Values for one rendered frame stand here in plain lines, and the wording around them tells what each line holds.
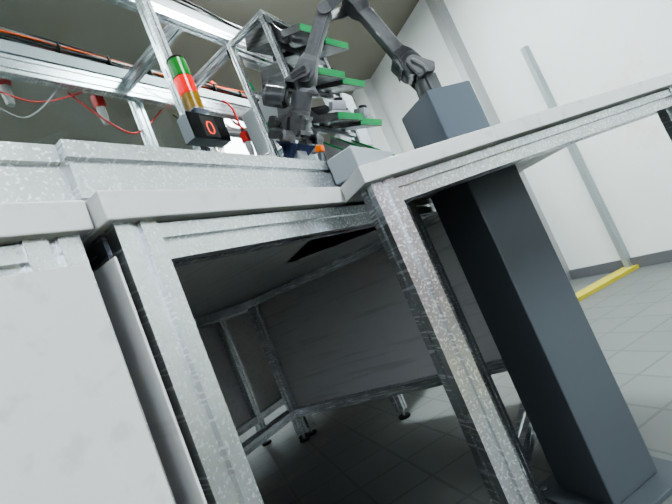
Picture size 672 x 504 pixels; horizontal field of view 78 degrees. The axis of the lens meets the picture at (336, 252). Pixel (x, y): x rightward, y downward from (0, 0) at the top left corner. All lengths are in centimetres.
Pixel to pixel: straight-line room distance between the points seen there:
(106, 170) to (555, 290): 96
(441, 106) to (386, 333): 118
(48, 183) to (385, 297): 160
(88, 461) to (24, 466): 4
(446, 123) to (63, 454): 97
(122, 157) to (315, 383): 190
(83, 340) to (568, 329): 100
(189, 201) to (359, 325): 164
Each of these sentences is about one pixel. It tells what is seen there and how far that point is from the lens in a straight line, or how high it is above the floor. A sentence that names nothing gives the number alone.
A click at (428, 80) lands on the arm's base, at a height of 110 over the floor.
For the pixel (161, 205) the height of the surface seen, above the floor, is 84.
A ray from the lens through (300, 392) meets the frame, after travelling 241.
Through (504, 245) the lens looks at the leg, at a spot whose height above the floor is 64.
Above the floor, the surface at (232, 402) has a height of 32.
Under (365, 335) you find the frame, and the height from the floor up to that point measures 44.
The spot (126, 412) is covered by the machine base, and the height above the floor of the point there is 67.
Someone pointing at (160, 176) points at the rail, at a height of 92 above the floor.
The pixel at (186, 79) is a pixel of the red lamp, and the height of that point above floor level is 134.
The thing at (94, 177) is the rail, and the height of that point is 91.
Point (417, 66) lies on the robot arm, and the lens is 119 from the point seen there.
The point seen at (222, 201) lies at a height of 84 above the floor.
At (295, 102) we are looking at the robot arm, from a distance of 118.
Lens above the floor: 69
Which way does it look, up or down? 5 degrees up
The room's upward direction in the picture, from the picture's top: 23 degrees counter-clockwise
